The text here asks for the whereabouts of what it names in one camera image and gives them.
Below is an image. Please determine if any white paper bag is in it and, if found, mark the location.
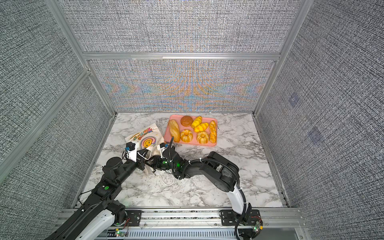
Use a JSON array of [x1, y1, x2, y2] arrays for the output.
[[124, 122, 175, 187]]

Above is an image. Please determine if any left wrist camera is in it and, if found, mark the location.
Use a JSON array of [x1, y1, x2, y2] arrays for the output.
[[125, 142, 137, 162]]

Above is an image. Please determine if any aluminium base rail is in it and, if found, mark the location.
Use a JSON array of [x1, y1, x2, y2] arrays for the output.
[[94, 207, 311, 240]]

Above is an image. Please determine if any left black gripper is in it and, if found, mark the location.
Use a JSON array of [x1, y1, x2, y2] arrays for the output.
[[117, 147, 149, 186]]

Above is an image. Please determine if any round pumpkin-shaped fake bread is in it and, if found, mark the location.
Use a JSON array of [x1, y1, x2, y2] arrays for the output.
[[180, 129, 193, 143]]

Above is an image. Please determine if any round brown bun fake bread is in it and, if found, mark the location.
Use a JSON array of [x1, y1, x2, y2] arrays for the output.
[[180, 116, 194, 127]]

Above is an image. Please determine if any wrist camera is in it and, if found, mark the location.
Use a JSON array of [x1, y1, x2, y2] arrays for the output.
[[159, 143, 169, 152], [125, 142, 137, 162]]

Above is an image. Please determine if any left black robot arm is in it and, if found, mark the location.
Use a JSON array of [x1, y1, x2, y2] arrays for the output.
[[46, 157, 145, 240]]

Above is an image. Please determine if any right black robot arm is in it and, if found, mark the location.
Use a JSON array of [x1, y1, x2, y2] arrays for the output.
[[146, 147, 252, 224]]

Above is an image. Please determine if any yellow striped croissant fake bread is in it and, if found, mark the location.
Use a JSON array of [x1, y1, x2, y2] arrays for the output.
[[194, 123, 209, 133]]

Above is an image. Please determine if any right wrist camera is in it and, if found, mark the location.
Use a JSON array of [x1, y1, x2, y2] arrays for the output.
[[159, 143, 169, 152]]

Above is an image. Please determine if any oval yellow fake bread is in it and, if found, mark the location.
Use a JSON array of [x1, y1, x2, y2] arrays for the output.
[[191, 116, 202, 129]]

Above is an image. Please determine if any long twisted fake bread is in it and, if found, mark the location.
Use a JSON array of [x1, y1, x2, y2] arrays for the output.
[[209, 121, 217, 143]]

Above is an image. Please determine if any pink plastic tray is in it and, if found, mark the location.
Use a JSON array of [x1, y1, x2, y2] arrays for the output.
[[164, 115, 218, 147]]

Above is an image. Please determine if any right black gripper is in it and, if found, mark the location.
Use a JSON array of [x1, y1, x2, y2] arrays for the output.
[[145, 155, 178, 172]]

